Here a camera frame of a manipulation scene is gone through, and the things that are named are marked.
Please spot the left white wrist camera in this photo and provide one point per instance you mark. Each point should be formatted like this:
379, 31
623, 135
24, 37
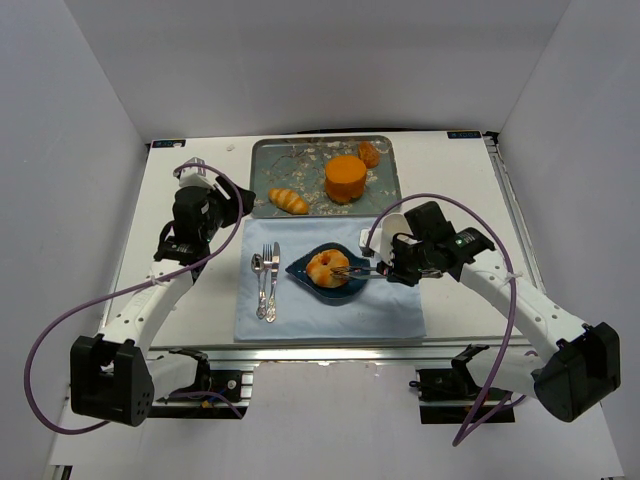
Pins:
194, 174

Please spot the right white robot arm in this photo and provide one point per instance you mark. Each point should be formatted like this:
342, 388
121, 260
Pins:
575, 364

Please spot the aluminium frame rail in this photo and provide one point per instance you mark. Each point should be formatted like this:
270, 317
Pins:
413, 352

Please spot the orange cylindrical cake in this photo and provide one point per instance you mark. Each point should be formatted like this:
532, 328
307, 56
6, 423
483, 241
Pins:
345, 179

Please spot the floral metal tray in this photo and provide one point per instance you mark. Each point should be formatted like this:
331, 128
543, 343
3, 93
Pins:
298, 163

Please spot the silver fork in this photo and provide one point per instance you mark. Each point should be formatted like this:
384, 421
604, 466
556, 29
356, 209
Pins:
267, 256

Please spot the pink mug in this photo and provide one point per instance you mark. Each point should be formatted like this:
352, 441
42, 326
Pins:
393, 224

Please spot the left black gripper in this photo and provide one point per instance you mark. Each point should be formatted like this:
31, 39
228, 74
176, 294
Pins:
232, 201

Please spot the silver spoon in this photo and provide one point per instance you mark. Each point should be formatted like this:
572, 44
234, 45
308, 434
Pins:
258, 267

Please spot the light blue cloth mat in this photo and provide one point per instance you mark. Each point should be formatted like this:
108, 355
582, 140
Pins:
382, 310

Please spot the round striped bread bun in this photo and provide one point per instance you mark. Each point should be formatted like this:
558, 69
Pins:
324, 269

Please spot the silver table knife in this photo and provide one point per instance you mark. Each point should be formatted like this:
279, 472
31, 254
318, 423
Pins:
275, 264

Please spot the striped croissant bread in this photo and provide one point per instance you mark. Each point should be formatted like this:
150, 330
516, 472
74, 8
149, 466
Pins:
288, 200

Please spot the dark blue leaf plate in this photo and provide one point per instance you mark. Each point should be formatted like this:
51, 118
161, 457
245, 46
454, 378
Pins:
332, 296

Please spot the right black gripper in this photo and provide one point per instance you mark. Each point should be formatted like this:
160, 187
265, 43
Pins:
396, 270

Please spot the metal tongs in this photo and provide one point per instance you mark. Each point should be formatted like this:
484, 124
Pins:
360, 272

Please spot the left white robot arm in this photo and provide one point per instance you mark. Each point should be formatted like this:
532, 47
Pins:
111, 378

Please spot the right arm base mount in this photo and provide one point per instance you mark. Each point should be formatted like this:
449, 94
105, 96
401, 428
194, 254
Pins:
446, 395

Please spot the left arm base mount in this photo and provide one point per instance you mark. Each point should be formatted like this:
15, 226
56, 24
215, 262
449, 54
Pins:
226, 396

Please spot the small brown pastry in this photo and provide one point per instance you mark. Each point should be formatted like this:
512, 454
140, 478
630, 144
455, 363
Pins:
368, 154

